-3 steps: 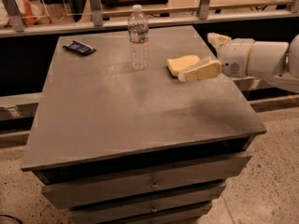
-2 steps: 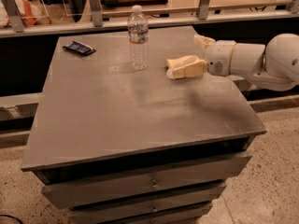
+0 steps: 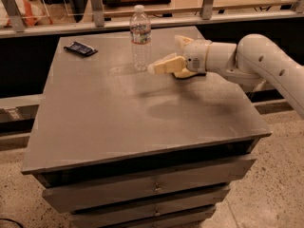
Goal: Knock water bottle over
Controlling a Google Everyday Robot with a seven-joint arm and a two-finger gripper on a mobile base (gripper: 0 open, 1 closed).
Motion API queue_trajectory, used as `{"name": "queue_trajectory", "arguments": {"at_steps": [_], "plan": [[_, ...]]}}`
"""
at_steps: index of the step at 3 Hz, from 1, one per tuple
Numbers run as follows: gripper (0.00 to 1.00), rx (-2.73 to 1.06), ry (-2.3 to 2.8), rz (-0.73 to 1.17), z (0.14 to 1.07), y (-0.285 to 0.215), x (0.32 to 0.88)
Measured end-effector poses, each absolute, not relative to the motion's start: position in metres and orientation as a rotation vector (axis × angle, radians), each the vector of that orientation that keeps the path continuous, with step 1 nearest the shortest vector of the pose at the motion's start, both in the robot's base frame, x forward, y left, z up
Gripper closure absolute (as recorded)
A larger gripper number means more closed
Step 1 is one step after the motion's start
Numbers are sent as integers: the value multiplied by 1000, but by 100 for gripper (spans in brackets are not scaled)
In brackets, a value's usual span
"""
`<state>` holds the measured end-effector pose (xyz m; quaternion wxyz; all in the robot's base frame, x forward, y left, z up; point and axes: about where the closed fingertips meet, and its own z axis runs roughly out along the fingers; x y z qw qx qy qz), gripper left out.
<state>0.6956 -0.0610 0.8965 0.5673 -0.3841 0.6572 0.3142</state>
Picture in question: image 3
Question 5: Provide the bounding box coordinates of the middle metal bracket post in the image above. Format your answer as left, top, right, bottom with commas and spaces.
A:
90, 0, 105, 27

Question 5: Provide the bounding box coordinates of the bottom grey drawer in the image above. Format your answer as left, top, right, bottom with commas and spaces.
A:
105, 205, 216, 228

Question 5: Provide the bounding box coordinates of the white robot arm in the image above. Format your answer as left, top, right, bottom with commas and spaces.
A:
148, 34, 304, 117

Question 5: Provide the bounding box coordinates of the yellow sponge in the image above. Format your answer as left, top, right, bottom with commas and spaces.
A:
174, 70, 204, 79

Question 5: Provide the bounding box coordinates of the left metal bracket post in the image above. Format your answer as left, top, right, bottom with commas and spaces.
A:
1, 0, 26, 32

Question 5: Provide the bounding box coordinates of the top grey drawer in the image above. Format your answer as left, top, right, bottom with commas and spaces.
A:
43, 155, 255, 213

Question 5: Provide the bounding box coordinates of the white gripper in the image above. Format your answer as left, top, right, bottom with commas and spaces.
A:
147, 35, 211, 74

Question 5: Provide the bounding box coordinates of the black cable on floor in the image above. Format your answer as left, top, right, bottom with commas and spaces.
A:
0, 218, 26, 228

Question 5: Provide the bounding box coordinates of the clear plastic water bottle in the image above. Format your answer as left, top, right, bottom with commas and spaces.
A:
129, 5, 151, 71

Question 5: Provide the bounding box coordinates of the metal railing beam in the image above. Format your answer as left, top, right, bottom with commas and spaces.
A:
0, 10, 304, 38

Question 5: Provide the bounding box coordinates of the middle grey drawer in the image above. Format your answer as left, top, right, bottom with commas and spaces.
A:
71, 183, 230, 228

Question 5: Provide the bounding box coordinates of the right metal bracket post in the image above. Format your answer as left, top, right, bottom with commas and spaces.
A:
199, 0, 214, 20

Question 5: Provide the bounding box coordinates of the orange white plastic bag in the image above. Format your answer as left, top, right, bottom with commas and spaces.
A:
0, 0, 52, 28

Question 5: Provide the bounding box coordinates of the dark blue snack packet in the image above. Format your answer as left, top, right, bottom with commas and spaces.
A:
64, 41, 98, 57

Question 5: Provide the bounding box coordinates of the grey drawer cabinet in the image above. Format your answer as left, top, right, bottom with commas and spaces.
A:
21, 26, 273, 228

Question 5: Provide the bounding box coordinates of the metal bracket post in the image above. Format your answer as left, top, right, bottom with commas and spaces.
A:
90, 0, 105, 27
1, 0, 26, 32
199, 0, 214, 20

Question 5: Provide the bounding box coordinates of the grey drawer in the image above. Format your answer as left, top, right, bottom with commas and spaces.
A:
105, 205, 216, 228
71, 183, 230, 228
43, 155, 255, 213

